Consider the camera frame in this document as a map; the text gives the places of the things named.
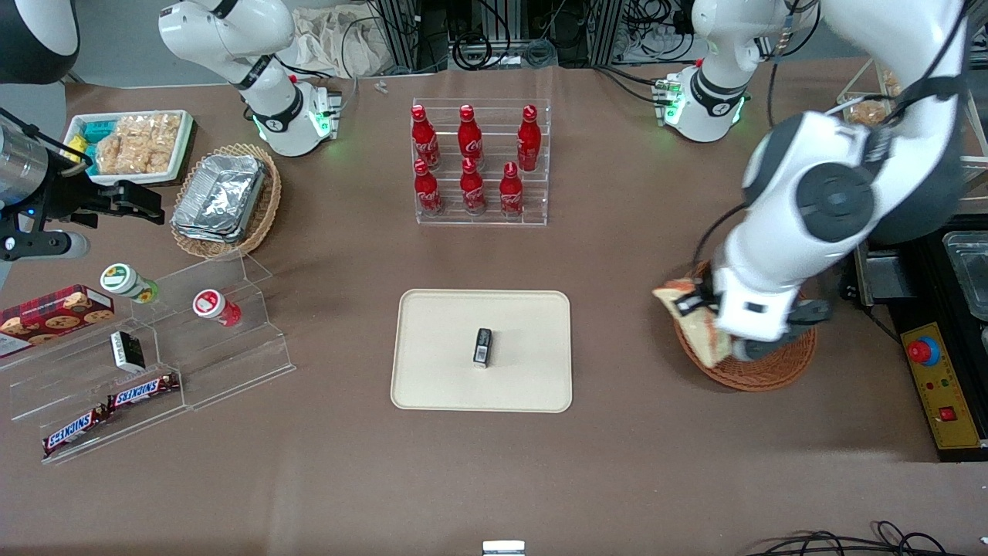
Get light tan wicker basket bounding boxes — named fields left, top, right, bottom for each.
left=170, top=143, right=283, bottom=259

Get black side table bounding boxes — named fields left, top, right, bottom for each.
left=848, top=212, right=988, bottom=464

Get left gripper's dark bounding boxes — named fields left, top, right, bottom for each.
left=677, top=291, right=783, bottom=364

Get beige cloth bag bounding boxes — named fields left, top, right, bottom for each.
left=292, top=6, right=387, bottom=78

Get red tartan cookie box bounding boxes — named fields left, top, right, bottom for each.
left=0, top=285, right=116, bottom=358

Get white rectangular snack tray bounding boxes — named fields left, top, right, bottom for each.
left=63, top=110, right=194, bottom=187

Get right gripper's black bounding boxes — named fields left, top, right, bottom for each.
left=36, top=170, right=165, bottom=229

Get black floor cables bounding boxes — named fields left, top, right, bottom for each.
left=745, top=521, right=962, bottom=556

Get cream plastic tray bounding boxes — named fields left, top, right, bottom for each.
left=391, top=289, right=574, bottom=414

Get white wire rack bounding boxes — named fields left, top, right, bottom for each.
left=837, top=58, right=988, bottom=168

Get red cola bottle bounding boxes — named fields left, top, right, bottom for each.
left=411, top=104, right=441, bottom=171
left=413, top=158, right=445, bottom=217
left=499, top=162, right=526, bottom=218
left=516, top=104, right=543, bottom=173
left=457, top=104, right=486, bottom=167
left=459, top=158, right=487, bottom=217

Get silver foil packets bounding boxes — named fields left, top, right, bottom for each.
left=173, top=154, right=266, bottom=232

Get teal snack packet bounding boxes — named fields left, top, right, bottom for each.
left=77, top=118, right=117, bottom=146

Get triangular sandwich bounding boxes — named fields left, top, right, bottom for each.
left=652, top=280, right=734, bottom=368

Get packaged brown bread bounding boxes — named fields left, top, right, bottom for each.
left=844, top=99, right=890, bottom=129

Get clear acrylic bottle rack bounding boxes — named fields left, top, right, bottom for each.
left=411, top=97, right=552, bottom=227

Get yellow emergency stop box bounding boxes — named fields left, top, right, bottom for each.
left=901, top=322, right=983, bottom=451

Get clear acrylic stepped shelf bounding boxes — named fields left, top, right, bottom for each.
left=0, top=251, right=296, bottom=465

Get black cable coil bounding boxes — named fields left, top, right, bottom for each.
left=452, top=31, right=495, bottom=72

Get green sunflower yogurt cup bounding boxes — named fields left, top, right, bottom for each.
left=100, top=263, right=160, bottom=304

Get Snickers chocolate bar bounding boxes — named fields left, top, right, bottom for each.
left=107, top=374, right=181, bottom=411
left=42, top=407, right=113, bottom=457

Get aluminium frame post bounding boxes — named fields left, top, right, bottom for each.
left=382, top=0, right=452, bottom=74

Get red lidded yogurt cup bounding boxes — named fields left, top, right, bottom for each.
left=192, top=289, right=242, bottom=327

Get black cable bundle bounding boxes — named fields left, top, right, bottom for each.
left=594, top=0, right=703, bottom=66

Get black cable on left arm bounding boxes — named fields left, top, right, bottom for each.
left=693, top=202, right=748, bottom=267

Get clear metal pan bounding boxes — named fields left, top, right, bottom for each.
left=942, top=230, right=988, bottom=322

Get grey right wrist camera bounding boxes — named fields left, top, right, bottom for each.
left=0, top=230, right=91, bottom=261

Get aluminium foil tray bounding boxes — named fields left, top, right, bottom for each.
left=171, top=208, right=255, bottom=245

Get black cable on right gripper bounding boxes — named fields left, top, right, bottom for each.
left=0, top=107, right=93, bottom=182

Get orange-brown wicker basket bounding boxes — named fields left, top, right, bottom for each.
left=673, top=259, right=817, bottom=392

